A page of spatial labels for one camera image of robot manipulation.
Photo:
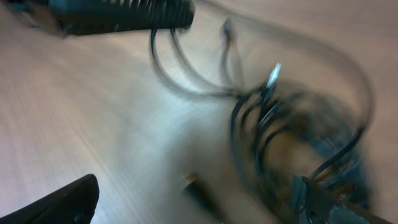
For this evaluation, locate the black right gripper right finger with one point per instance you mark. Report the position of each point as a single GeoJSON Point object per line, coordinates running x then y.
{"type": "Point", "coordinates": [312, 204]}

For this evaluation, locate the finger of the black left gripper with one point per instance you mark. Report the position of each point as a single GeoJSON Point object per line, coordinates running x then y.
{"type": "Point", "coordinates": [91, 17]}

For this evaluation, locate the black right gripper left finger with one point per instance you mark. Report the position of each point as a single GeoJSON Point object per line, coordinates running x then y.
{"type": "Point", "coordinates": [74, 203]}

